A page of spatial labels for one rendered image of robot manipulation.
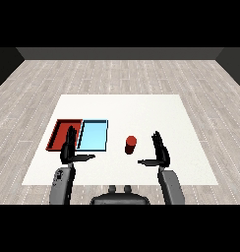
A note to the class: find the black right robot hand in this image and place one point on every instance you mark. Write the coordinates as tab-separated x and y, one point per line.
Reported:
162	154

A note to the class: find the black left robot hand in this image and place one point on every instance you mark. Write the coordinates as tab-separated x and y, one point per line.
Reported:
68	151

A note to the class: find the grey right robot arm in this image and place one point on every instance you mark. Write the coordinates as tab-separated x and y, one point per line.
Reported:
170	187

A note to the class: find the red shallow open box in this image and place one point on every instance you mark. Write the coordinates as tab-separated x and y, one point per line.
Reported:
62	135

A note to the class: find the light blue shallow open box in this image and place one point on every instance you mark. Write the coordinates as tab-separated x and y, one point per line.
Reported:
93	135

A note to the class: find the red can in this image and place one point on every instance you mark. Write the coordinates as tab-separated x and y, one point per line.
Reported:
130	144

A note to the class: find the dark grey robot body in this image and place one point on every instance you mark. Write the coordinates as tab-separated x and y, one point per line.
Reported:
120	198

